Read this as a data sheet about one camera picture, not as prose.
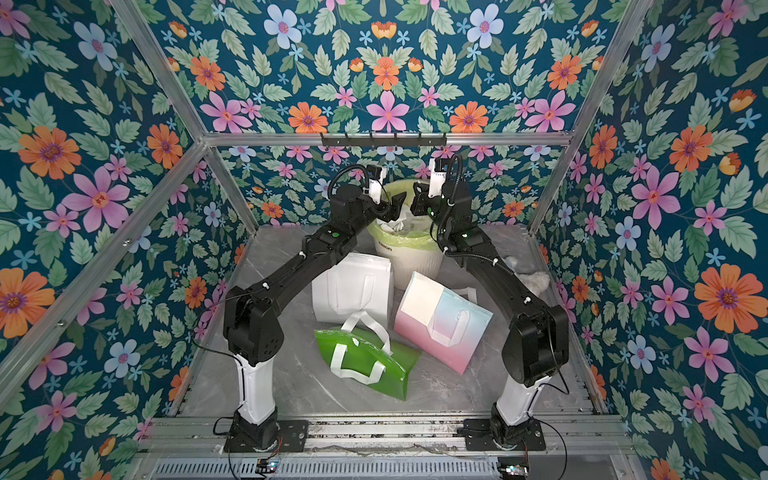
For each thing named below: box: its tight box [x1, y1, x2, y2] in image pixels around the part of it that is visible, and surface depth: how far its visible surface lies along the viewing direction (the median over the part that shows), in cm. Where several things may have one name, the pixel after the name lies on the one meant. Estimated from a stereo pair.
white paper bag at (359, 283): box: [312, 252, 393, 331], surface depth 85 cm
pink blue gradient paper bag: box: [394, 271, 493, 375], surface depth 78 cm
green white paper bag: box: [314, 311, 421, 401], surface depth 70 cm
